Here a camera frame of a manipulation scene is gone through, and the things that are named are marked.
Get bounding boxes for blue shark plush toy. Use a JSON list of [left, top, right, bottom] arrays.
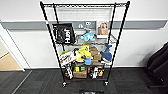
[[99, 43, 114, 64]]

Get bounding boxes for pale basket with dark spots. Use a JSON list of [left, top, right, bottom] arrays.
[[79, 89, 101, 94]]

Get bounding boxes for black bag with white print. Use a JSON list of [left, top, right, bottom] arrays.
[[52, 23, 77, 46]]

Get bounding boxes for yellow and green blocks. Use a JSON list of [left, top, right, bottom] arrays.
[[74, 65, 87, 73]]

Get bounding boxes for brown cardboard box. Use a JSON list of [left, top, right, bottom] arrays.
[[73, 69, 88, 79]]

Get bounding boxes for white box with portrait photo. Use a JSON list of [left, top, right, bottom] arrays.
[[96, 20, 111, 36]]

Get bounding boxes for white orange goods packs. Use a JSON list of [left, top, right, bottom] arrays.
[[89, 65, 105, 80]]

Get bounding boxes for black wire shelf rack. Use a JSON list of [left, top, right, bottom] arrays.
[[39, 0, 131, 88]]

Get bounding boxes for white red printed box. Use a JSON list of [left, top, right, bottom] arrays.
[[59, 50, 77, 67]]

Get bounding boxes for blue cup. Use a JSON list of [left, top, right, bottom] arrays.
[[84, 57, 93, 66]]

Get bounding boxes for yellow plush toy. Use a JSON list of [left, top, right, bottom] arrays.
[[73, 44, 91, 64]]

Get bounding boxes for long grey wall band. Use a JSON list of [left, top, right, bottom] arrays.
[[0, 19, 168, 32]]

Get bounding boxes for black white printed pack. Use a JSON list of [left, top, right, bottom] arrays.
[[65, 64, 74, 81]]

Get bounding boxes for small light blue plush toy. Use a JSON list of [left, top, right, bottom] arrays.
[[80, 31, 97, 43]]

